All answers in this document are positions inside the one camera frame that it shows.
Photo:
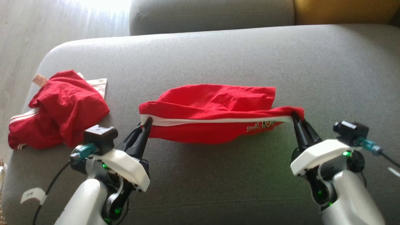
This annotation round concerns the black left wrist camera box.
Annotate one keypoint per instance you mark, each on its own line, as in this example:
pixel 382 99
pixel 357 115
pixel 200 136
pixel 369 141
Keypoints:
pixel 101 137

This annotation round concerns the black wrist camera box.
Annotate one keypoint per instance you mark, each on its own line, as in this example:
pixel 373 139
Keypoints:
pixel 351 131
pixel 101 137

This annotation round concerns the grey sofa back cushion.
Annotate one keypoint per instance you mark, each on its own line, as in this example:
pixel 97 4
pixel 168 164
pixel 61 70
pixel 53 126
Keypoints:
pixel 212 15

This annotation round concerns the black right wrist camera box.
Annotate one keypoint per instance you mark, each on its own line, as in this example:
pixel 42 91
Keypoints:
pixel 351 131

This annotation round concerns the grey sofa seat cushion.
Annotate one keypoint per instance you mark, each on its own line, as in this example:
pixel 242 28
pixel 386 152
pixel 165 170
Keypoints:
pixel 218 56

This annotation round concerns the red white basketball jersey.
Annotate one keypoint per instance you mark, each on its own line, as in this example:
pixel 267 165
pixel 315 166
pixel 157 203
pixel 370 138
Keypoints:
pixel 62 109

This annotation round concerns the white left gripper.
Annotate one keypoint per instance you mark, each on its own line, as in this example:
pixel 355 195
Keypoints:
pixel 128 170

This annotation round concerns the red shorts with white stripe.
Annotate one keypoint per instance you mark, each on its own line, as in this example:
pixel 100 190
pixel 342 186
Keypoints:
pixel 212 106

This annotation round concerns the yellow sofa cushion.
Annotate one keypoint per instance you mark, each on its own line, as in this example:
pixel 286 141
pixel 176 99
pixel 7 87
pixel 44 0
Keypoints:
pixel 343 11

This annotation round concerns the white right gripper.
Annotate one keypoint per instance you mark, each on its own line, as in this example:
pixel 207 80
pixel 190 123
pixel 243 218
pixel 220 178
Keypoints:
pixel 315 156

